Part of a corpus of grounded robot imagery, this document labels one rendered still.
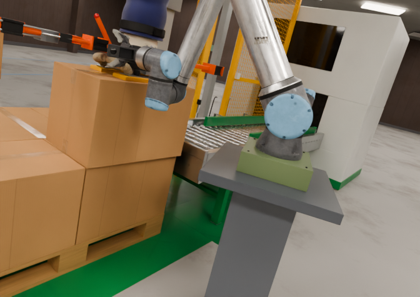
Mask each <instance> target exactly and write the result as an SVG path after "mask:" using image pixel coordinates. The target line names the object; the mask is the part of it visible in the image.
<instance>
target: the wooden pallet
mask: <svg viewBox="0 0 420 297"><path fill-rule="evenodd" d="M163 218H164V213H163V214H160V215H157V216H155V217H152V218H149V219H146V220H144V221H140V222H138V223H135V224H132V225H130V226H127V227H124V228H121V229H118V230H115V231H113V232H110V233H107V234H104V235H102V236H98V237H97V238H93V239H90V240H88V241H85V242H82V243H79V244H74V246H71V247H68V248H66V249H62V250H60V251H57V252H55V253H51V254H49V255H46V256H43V257H41V258H38V259H35V260H32V261H29V262H27V263H24V264H20V265H18V266H15V267H13V268H10V269H7V270H4V271H2V272H0V277H2V276H4V275H7V274H10V273H13V272H15V271H18V270H20V269H23V268H27V267H28V266H32V265H34V264H37V263H40V262H42V261H45V260H47V262H46V263H43V264H40V265H38V266H35V267H33V268H29V269H27V270H24V271H22V272H19V273H16V274H14V275H11V276H8V277H6V278H3V279H0V297H12V296H14V295H16V294H18V293H21V292H23V291H26V290H28V289H30V288H33V287H35V286H37V285H39V284H42V283H45V282H47V281H49V280H51V279H54V278H56V277H58V276H61V275H63V274H66V273H68V272H70V271H72V270H75V269H77V268H80V267H82V266H84V265H86V264H89V263H92V262H93V261H96V260H98V259H101V258H103V257H105V256H108V255H110V254H113V253H115V252H117V251H119V250H122V249H124V248H127V247H128V246H131V245H134V244H136V243H138V242H140V241H143V240H145V239H148V238H150V237H152V236H155V235H157V234H159V233H160V232H161V226H162V223H163ZM131 228H133V230H130V231H128V232H125V233H123V234H120V235H117V236H115V237H112V238H109V239H106V240H104V241H101V242H99V243H96V244H93V245H91V246H88V244H91V243H93V242H96V241H99V240H101V239H104V238H107V237H110V236H112V235H115V234H118V233H120V232H123V231H126V230H128V229H131Z"/></svg>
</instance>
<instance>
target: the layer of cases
mask: <svg viewBox="0 0 420 297"><path fill-rule="evenodd" d="M48 116H49V108H18V107H0V272H2V271H4V270H7V269H10V268H13V267H15V266H18V265H20V264H24V263H27V262H29V261H32V260H35V259H38V258H41V257H43V256H46V255H49V254H51V253H55V252H57V251H60V250H62V249H66V248H68V247H71V246H74V244H79V243H82V242H85V241H88V240H90V239H93V238H97V237H98V236H102V235H104V234H107V233H110V232H113V231H115V230H118V229H121V228H124V227H127V226H130V225H132V224H135V223H138V222H140V221H144V220H146V219H149V218H152V217H155V216H157V215H160V214H163V213H164V210H165V207H166V201H167V198H168V192H169V187H170V184H171V178H172V175H173V169H174V164H175V161H176V156H175V157H170V158H161V159H153V160H147V161H139V162H134V163H125V164H117V165H112V166H103V167H98V168H89V169H87V168H85V167H84V166H83V165H81V164H80V163H79V162H77V161H76V160H75V159H73V158H72V157H70V156H69V155H67V154H66V153H65V152H63V151H62V150H60V149H59V148H58V147H56V146H55V145H53V144H52V143H50V142H49V141H48V140H47V139H46V133H47V127H48Z"/></svg>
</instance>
